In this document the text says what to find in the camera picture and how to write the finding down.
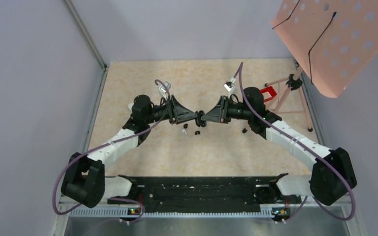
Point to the pink perforated music stand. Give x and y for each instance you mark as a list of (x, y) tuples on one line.
[(332, 40)]

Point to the white charging case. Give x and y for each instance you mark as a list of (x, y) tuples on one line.
[(130, 105)]

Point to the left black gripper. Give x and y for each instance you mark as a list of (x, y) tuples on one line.
[(177, 113)]

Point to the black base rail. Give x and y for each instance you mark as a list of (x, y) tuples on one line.
[(131, 198)]

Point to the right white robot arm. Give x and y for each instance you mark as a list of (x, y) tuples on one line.
[(332, 173)]

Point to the black earbud charging case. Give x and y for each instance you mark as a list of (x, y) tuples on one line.
[(198, 121)]

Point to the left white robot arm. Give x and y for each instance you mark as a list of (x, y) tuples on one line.
[(110, 153)]

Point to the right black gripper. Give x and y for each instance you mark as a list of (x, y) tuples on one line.
[(220, 113)]

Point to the red square box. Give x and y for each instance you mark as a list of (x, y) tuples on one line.
[(268, 93)]

